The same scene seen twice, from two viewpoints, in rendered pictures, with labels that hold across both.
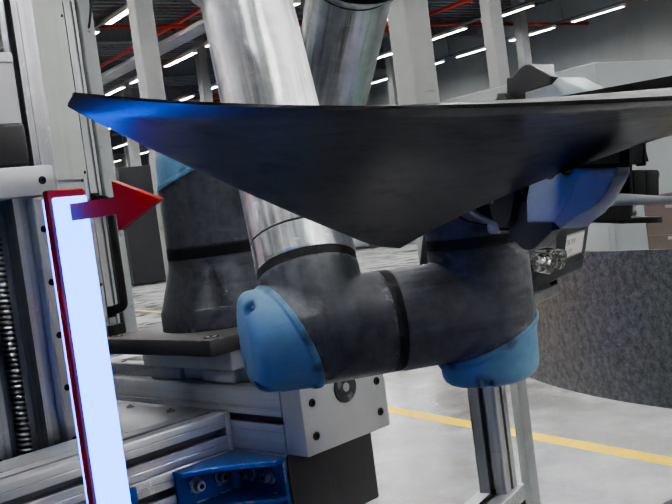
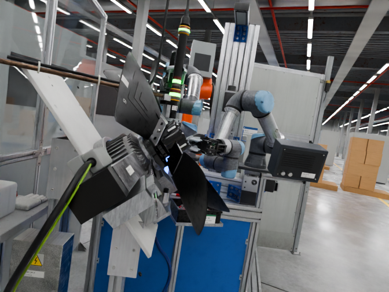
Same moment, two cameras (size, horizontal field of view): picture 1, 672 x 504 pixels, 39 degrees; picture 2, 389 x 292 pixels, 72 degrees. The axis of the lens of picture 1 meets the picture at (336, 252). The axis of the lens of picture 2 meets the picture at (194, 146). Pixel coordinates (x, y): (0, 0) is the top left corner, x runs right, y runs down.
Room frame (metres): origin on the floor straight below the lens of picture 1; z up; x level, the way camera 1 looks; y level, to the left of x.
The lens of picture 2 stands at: (-0.23, -1.11, 1.26)
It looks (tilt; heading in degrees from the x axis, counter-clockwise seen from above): 5 degrees down; 55
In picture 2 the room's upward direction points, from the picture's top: 9 degrees clockwise
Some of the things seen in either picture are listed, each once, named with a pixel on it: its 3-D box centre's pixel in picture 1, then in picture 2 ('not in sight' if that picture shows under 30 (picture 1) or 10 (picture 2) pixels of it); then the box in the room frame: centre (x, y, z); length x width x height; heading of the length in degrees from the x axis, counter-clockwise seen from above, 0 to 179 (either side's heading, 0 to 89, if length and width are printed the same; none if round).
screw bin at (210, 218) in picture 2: not in sight; (194, 211); (0.54, -0.09, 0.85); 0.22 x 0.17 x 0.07; 163
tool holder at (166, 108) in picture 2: not in sight; (171, 108); (0.28, -0.17, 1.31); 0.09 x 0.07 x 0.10; 4
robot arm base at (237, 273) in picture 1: (218, 282); (256, 159); (1.17, 0.15, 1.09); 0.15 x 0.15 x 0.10
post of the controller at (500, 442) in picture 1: (486, 393); (260, 190); (0.93, -0.13, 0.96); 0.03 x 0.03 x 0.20; 59
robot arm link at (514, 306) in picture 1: (463, 310); (227, 165); (0.70, -0.09, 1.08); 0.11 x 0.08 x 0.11; 104
